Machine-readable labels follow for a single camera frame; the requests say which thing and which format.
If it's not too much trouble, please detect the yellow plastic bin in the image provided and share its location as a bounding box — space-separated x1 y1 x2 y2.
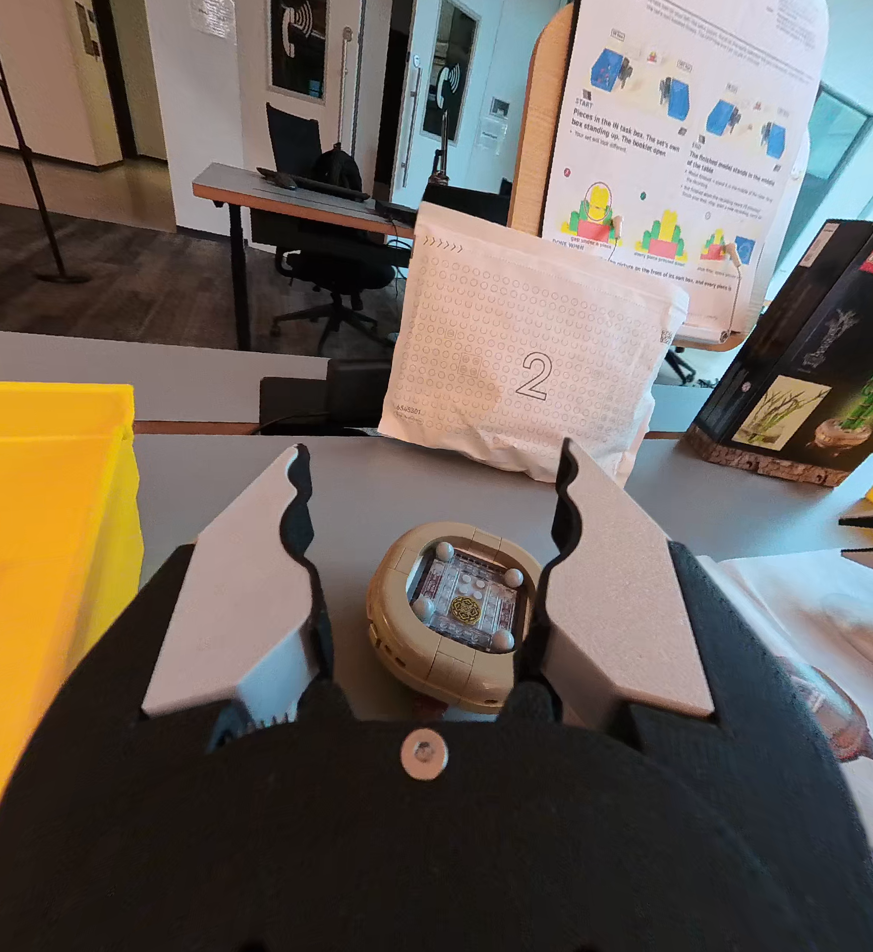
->
0 381 145 904

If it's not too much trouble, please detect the tan brick-built pot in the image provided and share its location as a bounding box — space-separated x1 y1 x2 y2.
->
365 521 543 716

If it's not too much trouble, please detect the grey desk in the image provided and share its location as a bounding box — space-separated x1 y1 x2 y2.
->
133 383 873 726

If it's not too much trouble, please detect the black bamboo picture box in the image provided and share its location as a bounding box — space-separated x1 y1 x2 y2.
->
683 219 873 489

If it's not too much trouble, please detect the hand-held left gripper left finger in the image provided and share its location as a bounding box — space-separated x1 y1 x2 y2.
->
142 442 335 733

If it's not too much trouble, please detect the black backpack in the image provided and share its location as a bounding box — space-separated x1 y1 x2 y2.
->
310 145 369 196

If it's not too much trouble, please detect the white wall notice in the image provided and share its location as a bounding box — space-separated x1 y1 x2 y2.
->
189 0 238 40

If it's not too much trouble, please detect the printed instruction sheet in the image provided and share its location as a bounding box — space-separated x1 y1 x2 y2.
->
540 0 830 336

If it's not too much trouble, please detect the grey wood-edged table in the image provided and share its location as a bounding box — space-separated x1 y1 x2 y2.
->
0 329 332 438
192 162 416 352

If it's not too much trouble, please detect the wooden display board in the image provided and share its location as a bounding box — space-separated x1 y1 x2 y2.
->
508 0 831 352

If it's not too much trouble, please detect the white numbered paper bag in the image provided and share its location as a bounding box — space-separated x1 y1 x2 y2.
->
377 201 692 486

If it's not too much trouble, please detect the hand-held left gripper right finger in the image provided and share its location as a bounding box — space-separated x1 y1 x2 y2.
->
518 437 716 737

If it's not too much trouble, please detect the building instruction booklet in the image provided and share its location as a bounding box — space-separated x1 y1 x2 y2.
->
693 550 873 856

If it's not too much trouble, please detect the black keyboard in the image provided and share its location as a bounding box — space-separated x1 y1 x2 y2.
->
256 167 372 203

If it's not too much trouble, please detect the phone pictogram door panel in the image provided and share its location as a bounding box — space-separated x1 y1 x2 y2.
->
269 0 329 101
421 0 480 144

